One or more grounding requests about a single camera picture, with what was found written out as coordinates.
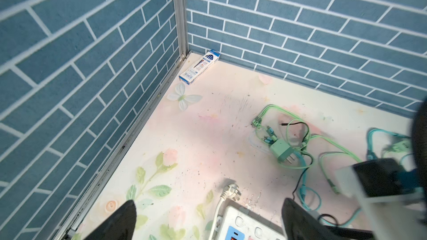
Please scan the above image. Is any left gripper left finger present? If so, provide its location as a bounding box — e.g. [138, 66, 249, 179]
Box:
[85, 200, 136, 240]

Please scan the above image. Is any white three-pin plug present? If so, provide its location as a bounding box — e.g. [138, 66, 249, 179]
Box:
[220, 183, 241, 202]

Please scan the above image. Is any teal usb cable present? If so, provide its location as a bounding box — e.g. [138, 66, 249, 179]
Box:
[293, 151, 363, 229]

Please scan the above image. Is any green charger adapter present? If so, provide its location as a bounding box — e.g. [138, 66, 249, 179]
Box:
[269, 139, 295, 163]

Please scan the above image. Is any blue white small box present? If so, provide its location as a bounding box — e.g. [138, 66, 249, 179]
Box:
[179, 50, 221, 85]

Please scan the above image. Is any black usb cable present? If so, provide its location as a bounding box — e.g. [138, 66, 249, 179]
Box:
[280, 121, 331, 227]

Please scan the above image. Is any light green usb cable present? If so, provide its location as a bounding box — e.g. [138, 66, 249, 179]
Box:
[251, 104, 363, 194]

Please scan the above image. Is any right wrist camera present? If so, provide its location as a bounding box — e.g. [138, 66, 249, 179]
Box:
[335, 158, 427, 240]

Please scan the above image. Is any white power strip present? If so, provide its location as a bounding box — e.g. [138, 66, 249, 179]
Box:
[213, 206, 287, 240]

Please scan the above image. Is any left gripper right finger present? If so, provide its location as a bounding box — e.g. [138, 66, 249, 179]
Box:
[281, 198, 339, 240]

